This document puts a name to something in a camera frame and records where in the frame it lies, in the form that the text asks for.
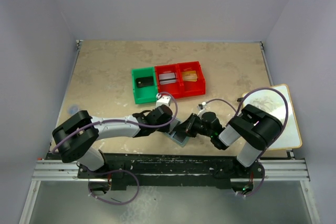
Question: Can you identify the black credit card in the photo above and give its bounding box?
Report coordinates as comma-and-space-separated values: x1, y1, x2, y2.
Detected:
173, 132, 187, 144

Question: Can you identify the green plastic bin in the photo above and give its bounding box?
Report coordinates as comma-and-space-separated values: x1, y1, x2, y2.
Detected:
131, 67, 158, 104

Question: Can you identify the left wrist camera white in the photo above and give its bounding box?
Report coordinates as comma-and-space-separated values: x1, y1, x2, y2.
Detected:
155, 92, 172, 108

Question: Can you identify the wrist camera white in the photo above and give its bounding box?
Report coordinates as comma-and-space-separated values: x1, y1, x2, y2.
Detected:
155, 92, 172, 108
197, 102, 207, 115

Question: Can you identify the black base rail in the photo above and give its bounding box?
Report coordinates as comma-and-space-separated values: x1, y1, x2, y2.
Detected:
78, 153, 265, 193

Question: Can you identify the white tray with gold rim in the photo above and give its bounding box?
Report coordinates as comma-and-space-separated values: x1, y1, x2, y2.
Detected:
243, 84, 302, 150

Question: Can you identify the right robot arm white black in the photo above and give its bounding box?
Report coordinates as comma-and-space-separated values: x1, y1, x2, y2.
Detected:
174, 104, 284, 177

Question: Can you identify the right red plastic bin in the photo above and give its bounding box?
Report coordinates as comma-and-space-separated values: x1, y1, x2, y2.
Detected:
177, 61, 206, 97

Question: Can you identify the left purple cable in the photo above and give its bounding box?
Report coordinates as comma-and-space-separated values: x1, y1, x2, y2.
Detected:
51, 91, 179, 155

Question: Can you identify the silver card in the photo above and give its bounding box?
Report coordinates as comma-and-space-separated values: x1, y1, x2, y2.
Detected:
159, 72, 176, 85

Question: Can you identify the middle red plastic bin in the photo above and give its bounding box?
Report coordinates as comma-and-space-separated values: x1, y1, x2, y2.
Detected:
154, 64, 182, 99

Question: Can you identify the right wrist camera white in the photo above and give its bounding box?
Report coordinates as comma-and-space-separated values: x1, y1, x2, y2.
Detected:
197, 102, 207, 115

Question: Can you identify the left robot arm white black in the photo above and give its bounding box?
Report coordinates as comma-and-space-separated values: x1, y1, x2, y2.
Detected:
52, 105, 173, 178

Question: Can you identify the green card holder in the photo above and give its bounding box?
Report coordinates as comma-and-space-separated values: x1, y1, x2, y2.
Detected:
164, 118, 189, 147

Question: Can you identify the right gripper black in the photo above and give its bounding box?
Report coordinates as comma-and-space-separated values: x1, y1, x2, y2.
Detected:
174, 113, 213, 137

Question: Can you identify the gold credit card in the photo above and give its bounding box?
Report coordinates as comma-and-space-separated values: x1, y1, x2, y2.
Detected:
181, 70, 198, 82

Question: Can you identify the red plastic bin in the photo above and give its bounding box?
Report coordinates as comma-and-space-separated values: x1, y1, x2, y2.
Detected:
177, 61, 206, 97
154, 64, 182, 99

